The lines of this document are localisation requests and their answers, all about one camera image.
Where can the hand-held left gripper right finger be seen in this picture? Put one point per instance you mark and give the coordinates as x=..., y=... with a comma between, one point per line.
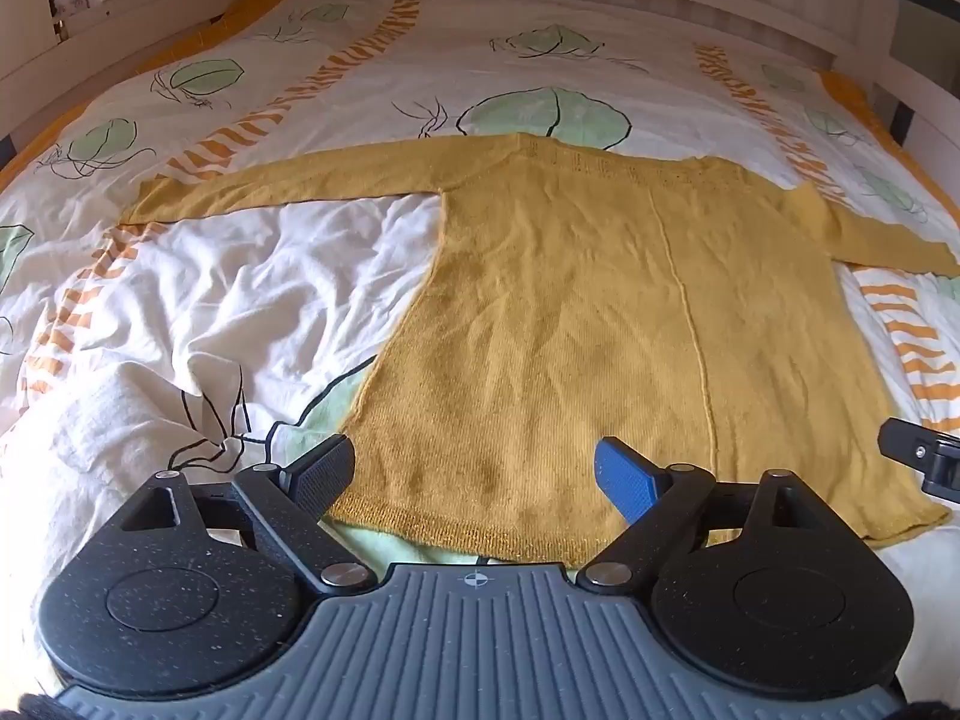
x=626, y=481

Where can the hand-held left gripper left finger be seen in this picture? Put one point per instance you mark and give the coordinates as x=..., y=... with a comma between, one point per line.
x=328, y=471

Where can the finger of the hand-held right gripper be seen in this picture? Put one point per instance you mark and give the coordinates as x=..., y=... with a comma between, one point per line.
x=919, y=454

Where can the mustard yellow knit sweater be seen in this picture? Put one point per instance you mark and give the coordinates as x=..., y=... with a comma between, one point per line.
x=600, y=315

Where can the white leaf-print duvet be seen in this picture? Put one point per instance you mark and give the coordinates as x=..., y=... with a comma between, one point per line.
x=262, y=292

